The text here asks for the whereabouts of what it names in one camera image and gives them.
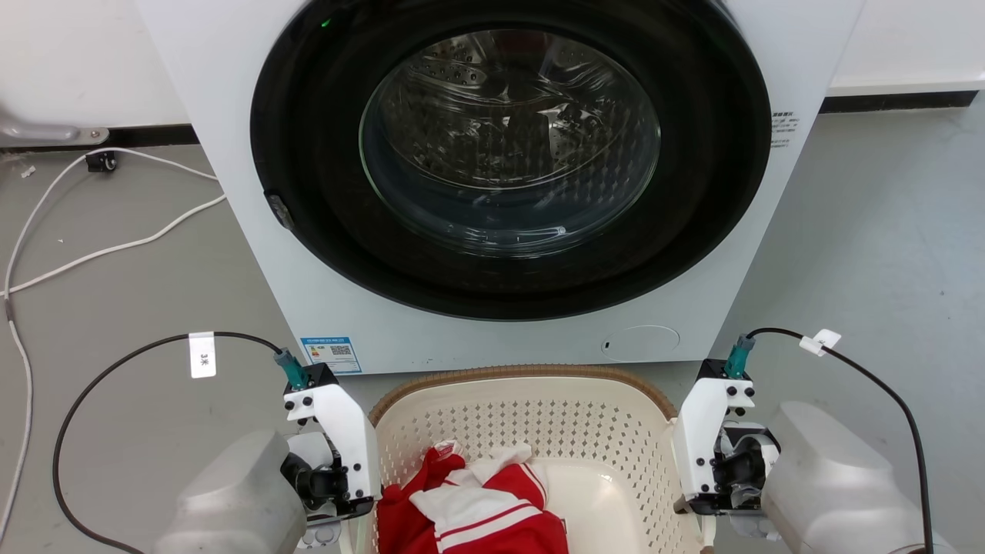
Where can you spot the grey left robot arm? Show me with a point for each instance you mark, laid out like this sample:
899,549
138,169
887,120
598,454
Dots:
231,496

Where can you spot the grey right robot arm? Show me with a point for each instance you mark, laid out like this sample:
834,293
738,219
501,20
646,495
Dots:
835,481

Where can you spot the grey metal floor bracket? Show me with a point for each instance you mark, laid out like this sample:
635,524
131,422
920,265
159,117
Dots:
46,132

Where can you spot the red and white garment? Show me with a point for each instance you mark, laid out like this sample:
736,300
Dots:
404,517

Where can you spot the black round washer door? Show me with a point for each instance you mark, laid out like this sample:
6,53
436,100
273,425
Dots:
323,192

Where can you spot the blue energy label sticker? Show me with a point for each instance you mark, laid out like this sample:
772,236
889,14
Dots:
331,355

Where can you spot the small white plastic scrap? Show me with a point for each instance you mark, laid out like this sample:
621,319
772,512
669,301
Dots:
28,171

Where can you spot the small black floor clip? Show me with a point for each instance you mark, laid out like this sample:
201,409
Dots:
101,161

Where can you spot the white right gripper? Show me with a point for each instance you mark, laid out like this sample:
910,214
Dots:
702,438

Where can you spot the steel washer drum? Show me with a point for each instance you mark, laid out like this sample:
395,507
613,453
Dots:
500,138

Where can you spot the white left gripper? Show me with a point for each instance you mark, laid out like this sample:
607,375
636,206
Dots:
342,431

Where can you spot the white front-load washing machine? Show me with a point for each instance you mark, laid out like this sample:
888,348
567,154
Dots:
254,269

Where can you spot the round white filter cover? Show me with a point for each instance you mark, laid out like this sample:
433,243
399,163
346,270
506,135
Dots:
642,343

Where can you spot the small printed text sticker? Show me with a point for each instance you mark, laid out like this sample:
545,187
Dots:
784,128

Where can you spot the cream perforated laundry basket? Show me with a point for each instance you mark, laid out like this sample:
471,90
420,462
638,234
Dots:
539,415

